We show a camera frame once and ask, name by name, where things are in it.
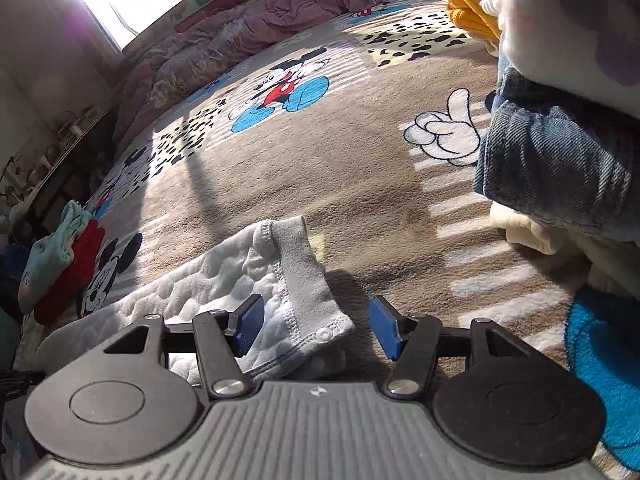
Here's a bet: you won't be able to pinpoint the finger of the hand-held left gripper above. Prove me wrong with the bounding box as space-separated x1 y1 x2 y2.
0 370 47 400

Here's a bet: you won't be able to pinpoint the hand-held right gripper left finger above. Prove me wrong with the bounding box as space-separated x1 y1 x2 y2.
102 293 265 402

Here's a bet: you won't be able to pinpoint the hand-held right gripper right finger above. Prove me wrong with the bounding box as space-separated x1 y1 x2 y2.
367 295 537 402

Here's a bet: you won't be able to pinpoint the white quilted garment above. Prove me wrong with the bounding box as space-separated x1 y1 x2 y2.
35 216 357 382

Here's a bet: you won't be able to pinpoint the red knit sweater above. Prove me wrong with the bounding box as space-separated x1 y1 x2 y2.
34 219 107 326

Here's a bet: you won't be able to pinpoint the teal printed sweater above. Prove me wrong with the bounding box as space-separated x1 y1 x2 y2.
17 200 94 314

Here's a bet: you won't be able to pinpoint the cartoon mouse printed blanket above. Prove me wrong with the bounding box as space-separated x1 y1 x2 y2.
15 0 640 480

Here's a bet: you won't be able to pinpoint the cream fleece cloth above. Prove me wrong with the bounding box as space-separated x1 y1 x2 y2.
489 202 640 302

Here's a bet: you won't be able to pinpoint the group of desk bottles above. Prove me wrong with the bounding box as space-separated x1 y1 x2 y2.
0 107 101 201

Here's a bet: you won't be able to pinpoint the blue denim jeans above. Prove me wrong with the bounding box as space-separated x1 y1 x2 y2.
472 67 640 239

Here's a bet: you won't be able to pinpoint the white desk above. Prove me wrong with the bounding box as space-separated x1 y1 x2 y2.
0 105 119 211

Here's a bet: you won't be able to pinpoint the pink quilt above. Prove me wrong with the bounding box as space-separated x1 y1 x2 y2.
112 0 417 147

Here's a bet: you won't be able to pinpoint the orange knit cloth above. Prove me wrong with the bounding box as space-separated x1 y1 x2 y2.
444 0 504 57

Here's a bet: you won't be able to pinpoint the white purple spotted fleece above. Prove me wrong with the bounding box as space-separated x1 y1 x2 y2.
480 0 640 114

